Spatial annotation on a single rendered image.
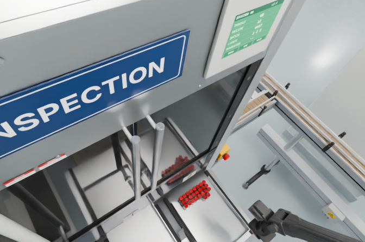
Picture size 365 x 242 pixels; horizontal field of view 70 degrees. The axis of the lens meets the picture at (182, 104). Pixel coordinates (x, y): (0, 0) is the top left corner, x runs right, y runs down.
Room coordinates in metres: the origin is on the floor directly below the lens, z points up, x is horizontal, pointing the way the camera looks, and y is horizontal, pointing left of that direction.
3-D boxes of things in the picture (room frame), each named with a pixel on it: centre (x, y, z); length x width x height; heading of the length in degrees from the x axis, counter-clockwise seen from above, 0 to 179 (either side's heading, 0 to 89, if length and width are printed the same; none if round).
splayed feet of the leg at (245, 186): (1.10, -0.88, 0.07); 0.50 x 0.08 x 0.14; 136
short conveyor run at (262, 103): (1.02, -0.36, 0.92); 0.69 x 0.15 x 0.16; 136
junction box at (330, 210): (0.68, -1.22, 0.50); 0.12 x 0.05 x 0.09; 46
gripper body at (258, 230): (0.30, -0.44, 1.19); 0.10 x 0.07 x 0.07; 46
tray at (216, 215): (0.37, -0.26, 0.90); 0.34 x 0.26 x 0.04; 46
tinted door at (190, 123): (0.46, -0.05, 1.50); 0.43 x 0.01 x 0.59; 136
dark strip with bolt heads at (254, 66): (0.59, -0.19, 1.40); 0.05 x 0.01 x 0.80; 136
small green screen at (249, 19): (0.50, -0.11, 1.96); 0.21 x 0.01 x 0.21; 136
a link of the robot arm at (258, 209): (0.32, -0.41, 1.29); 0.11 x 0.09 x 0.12; 49
